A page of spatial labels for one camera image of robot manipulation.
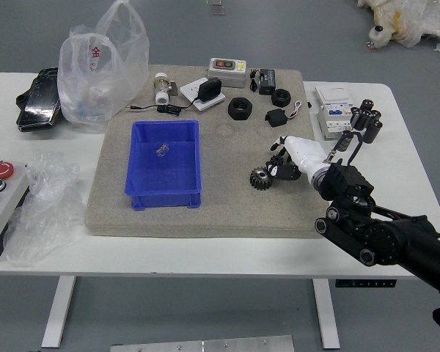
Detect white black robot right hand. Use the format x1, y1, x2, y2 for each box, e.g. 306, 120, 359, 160
265, 135, 331, 182

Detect big black gear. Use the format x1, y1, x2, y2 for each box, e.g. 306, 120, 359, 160
248, 166, 274, 191

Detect small black hex nut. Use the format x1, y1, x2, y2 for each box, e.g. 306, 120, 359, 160
271, 87, 292, 108

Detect big black hex nut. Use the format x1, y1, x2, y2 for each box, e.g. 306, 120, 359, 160
227, 96, 254, 121

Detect black power supply box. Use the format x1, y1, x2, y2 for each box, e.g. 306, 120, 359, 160
258, 67, 279, 95

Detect blue plastic box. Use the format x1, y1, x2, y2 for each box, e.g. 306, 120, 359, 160
125, 120, 202, 212

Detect grey control box with buttons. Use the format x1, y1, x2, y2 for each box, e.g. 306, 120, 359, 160
0, 159, 31, 263

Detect small black module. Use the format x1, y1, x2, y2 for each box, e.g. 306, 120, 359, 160
264, 108, 288, 128

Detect white circuit breaker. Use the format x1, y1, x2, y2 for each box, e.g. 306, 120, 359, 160
314, 86, 356, 140

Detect large black capacitor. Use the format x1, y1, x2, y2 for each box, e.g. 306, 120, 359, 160
364, 120, 384, 144

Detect grey-brown foam mat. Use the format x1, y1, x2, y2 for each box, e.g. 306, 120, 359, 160
84, 65, 333, 239

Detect black power adapter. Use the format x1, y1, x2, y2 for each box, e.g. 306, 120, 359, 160
199, 77, 224, 103

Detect black table control panel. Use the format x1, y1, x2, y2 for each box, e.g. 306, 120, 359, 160
334, 279, 396, 289

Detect brass valve white fittings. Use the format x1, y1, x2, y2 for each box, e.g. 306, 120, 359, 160
153, 73, 178, 105

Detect white table leg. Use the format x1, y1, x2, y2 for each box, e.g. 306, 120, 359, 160
312, 279, 341, 349
40, 276, 77, 348

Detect plush toy in plastic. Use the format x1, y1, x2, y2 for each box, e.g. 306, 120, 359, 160
355, 0, 440, 58

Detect silver metal plate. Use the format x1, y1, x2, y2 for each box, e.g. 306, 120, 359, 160
109, 334, 296, 352

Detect white plastic bag red print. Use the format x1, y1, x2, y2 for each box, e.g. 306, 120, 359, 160
56, 0, 150, 133

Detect crumpled clear plastic bag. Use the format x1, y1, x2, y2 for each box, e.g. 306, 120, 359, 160
2, 151, 87, 268

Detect black plastic packaging tray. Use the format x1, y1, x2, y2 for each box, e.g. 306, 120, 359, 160
15, 67, 62, 132

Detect white red module wires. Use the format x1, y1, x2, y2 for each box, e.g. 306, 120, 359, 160
285, 100, 304, 121

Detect grey push-button switch box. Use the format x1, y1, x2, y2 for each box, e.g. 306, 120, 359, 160
208, 57, 248, 89

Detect white wall socket plate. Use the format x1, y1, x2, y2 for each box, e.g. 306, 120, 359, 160
179, 77, 227, 111

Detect black adapter cable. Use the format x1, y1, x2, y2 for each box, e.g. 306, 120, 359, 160
125, 95, 202, 117

